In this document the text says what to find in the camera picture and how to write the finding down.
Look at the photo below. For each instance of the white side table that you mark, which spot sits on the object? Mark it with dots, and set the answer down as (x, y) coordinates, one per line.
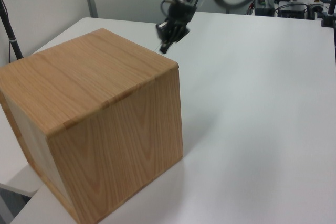
(18, 176)

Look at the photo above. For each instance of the light wooden cabinet box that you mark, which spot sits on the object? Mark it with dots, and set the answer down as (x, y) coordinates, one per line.
(78, 77)

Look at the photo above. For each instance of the black clamp camera pole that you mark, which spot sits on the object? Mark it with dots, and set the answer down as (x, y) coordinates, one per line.
(331, 3)

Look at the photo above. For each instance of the grey desktop device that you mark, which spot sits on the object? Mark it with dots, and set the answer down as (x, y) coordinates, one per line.
(263, 7)

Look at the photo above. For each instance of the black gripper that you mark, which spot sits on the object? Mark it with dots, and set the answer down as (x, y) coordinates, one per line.
(181, 11)

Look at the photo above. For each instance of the black electronics box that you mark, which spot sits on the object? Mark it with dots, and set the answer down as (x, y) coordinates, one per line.
(291, 12)

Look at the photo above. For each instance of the black tripod pole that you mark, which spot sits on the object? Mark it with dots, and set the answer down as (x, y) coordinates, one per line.
(11, 39)

